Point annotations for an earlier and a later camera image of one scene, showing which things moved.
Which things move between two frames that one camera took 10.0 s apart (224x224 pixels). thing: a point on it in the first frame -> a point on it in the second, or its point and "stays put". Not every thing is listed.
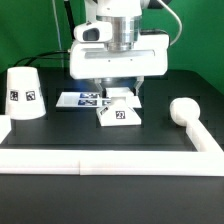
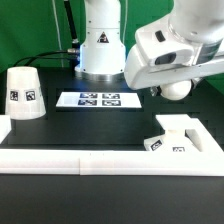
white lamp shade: x=24 y=99 stays put
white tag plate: x=83 y=100 stays put
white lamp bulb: x=184 y=109 -> x=176 y=90
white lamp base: x=121 y=111 -> x=180 y=135
